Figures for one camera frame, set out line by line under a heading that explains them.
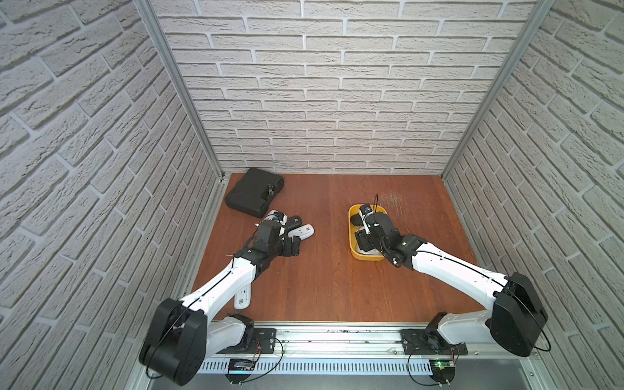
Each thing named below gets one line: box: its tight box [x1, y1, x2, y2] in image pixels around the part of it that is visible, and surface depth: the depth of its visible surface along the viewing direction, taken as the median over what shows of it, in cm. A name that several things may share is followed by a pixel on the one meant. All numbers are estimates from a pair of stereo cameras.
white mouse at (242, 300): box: [234, 282, 252, 310], surface depth 82 cm
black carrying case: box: [225, 167, 285, 219], surface depth 108 cm
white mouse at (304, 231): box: [287, 223, 316, 242], surface depth 99 cm
